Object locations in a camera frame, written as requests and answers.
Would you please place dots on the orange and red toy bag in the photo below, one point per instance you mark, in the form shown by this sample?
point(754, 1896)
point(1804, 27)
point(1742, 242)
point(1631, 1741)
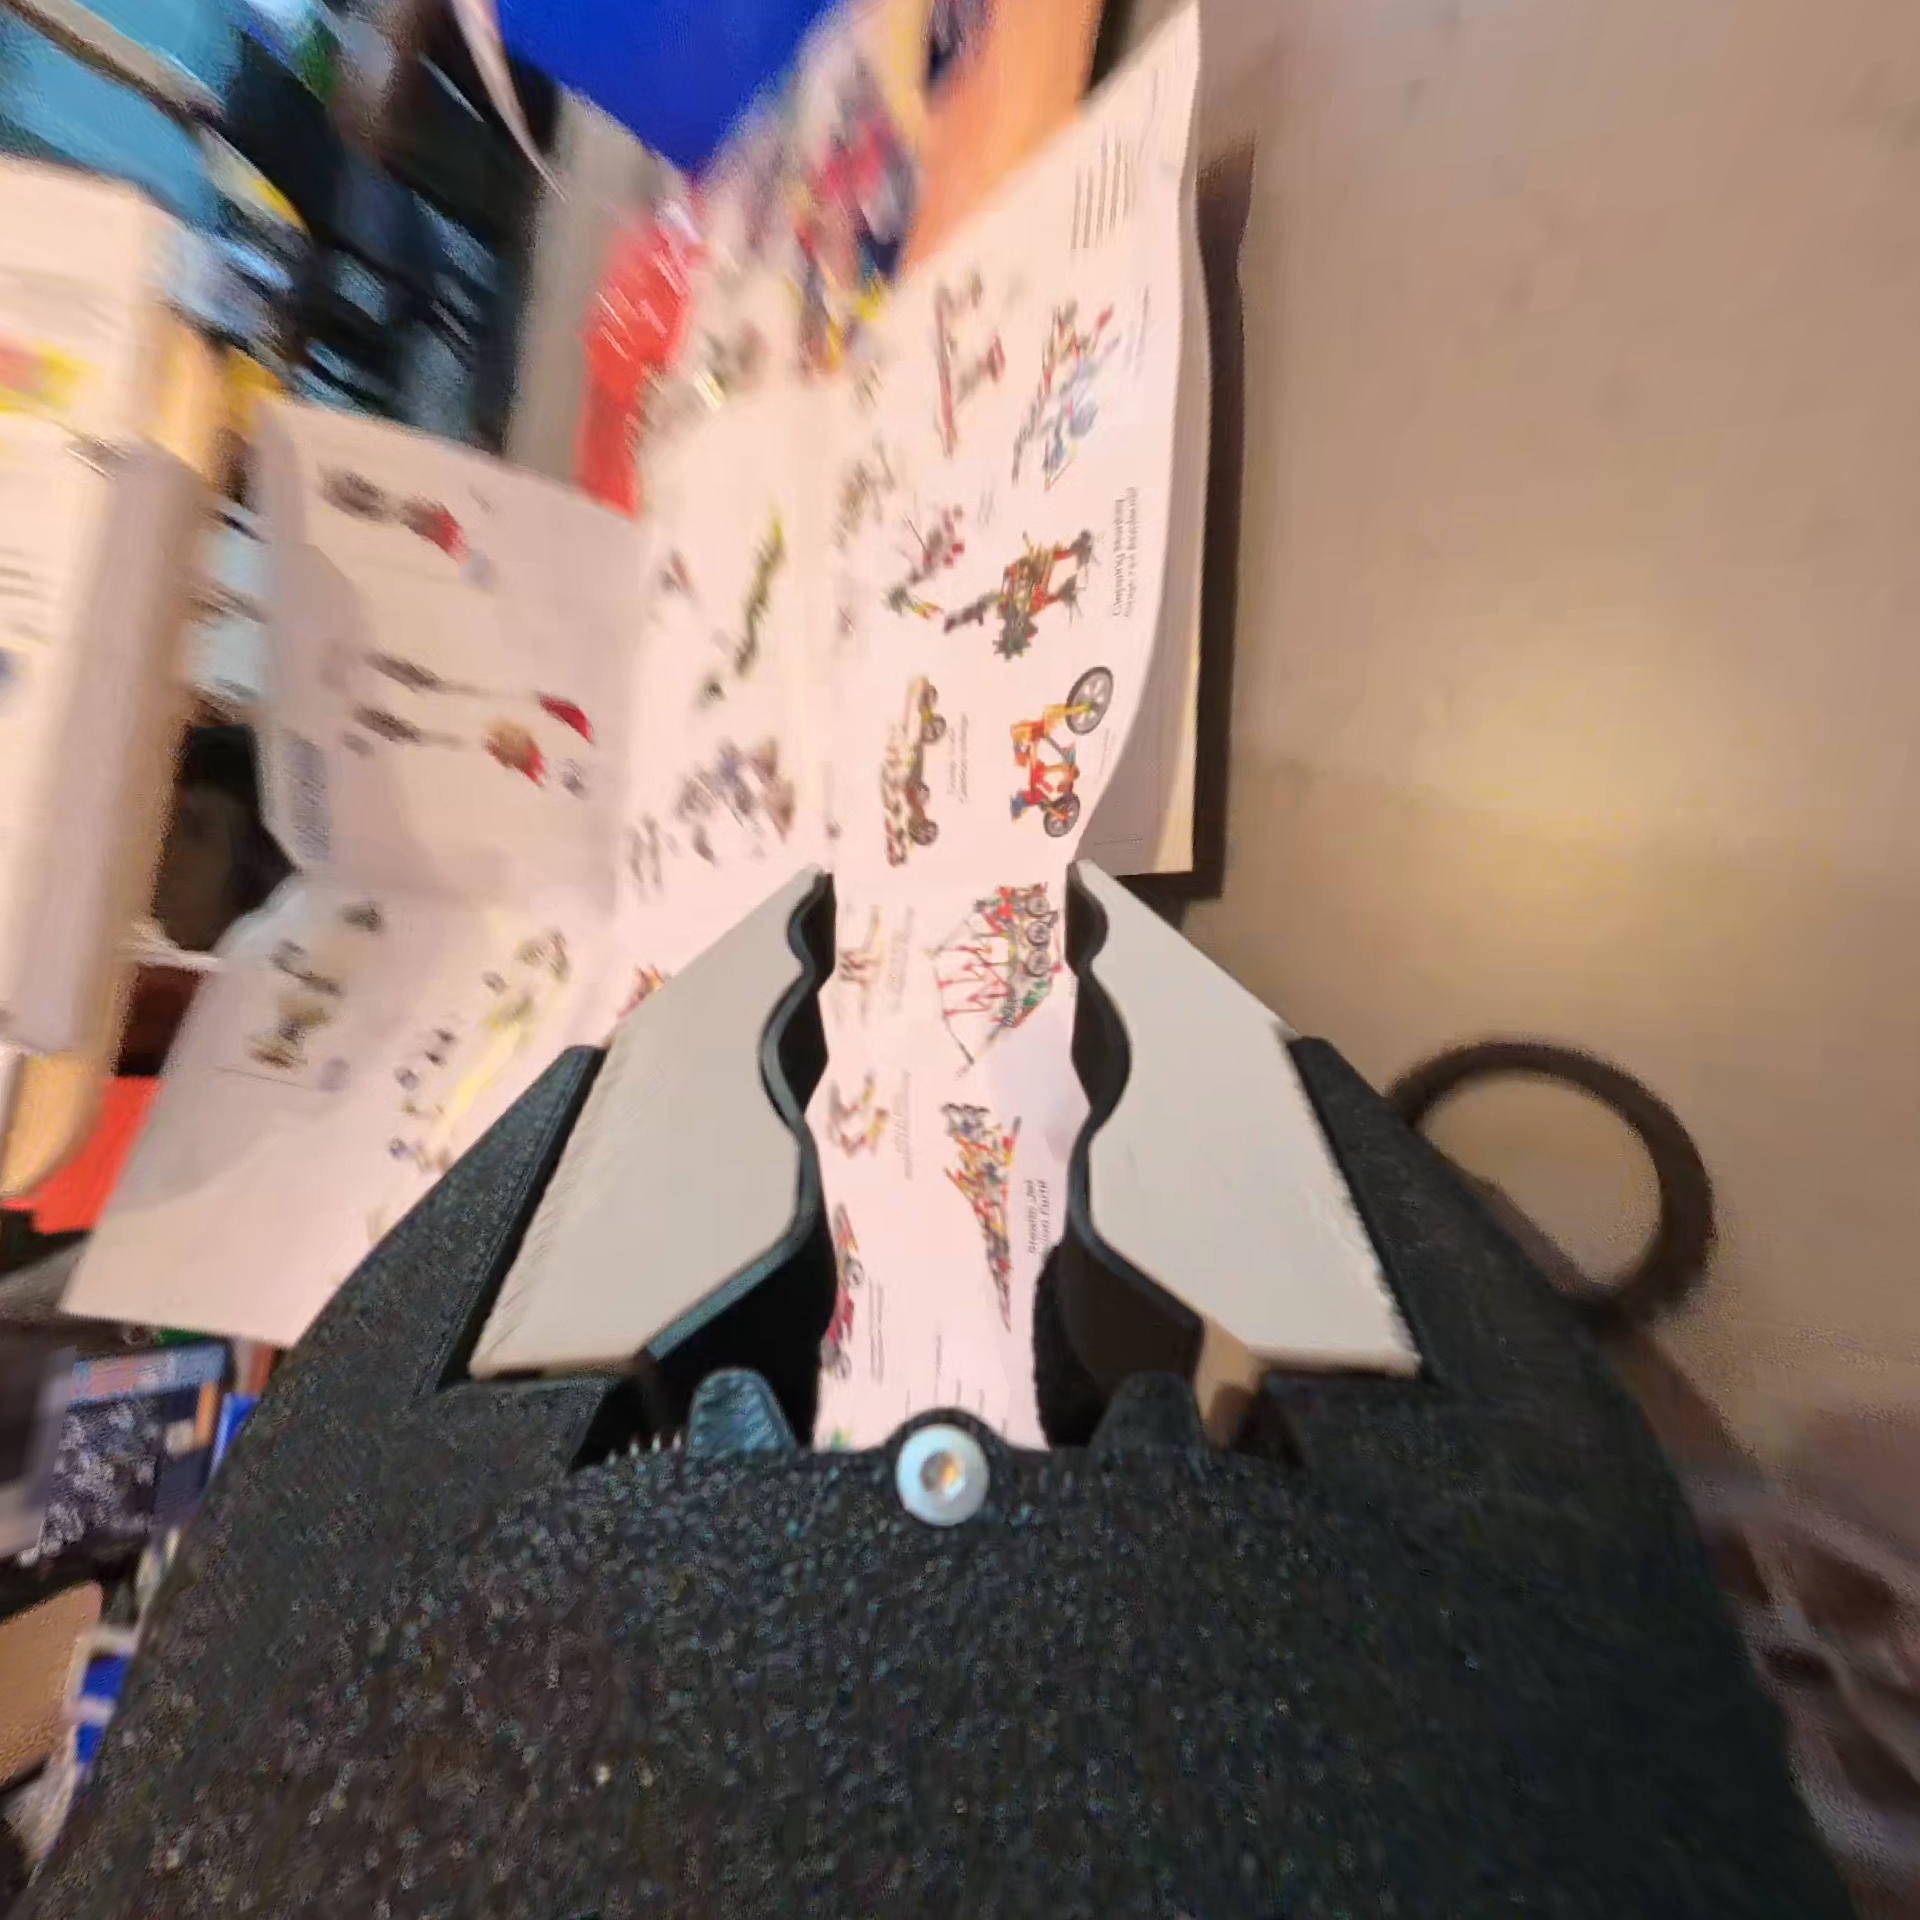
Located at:
point(991, 105)

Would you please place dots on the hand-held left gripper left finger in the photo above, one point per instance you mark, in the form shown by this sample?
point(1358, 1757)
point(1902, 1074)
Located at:
point(662, 1184)

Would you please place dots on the white illustrated task sheet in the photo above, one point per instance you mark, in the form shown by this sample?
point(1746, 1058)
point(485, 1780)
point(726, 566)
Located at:
point(76, 600)

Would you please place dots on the orange plastic sheet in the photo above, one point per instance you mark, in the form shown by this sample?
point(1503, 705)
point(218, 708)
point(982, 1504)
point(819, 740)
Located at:
point(90, 1162)

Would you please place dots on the white printed instruction sheet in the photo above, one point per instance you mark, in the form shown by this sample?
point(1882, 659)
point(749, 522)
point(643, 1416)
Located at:
point(676, 750)

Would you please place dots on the black toy tyre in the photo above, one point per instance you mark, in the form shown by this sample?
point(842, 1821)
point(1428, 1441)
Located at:
point(1688, 1184)

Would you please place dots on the blue plastic bin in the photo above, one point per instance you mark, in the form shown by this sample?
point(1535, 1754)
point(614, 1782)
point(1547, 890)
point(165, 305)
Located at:
point(662, 59)

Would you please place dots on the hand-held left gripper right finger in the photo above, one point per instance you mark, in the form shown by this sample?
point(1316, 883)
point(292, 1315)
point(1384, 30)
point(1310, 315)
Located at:
point(1244, 1184)

